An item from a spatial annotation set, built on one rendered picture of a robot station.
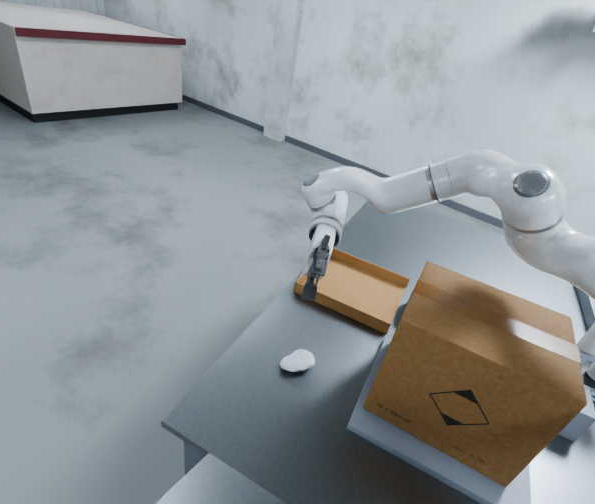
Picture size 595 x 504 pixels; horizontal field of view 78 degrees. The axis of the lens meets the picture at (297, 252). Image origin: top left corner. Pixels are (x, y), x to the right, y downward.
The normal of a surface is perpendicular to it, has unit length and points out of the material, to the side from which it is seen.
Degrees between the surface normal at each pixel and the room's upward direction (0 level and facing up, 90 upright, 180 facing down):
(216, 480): 0
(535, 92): 90
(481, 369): 90
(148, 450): 0
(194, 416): 0
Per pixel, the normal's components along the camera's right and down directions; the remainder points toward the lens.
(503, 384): -0.47, 0.42
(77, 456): 0.15, -0.83
